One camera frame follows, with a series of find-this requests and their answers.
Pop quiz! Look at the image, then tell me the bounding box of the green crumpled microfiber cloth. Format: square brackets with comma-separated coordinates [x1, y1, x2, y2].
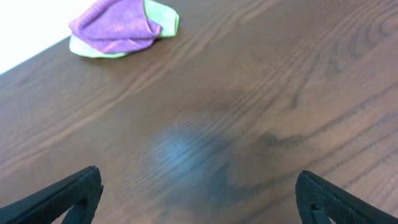
[69, 0, 180, 58]

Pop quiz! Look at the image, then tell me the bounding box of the purple microfiber cloth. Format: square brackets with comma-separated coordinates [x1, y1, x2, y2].
[69, 0, 162, 54]

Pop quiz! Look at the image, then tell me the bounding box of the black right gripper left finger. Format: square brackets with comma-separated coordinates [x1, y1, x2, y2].
[1, 166, 103, 224]

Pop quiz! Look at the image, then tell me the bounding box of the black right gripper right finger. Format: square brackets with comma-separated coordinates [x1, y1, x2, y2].
[295, 170, 397, 224]

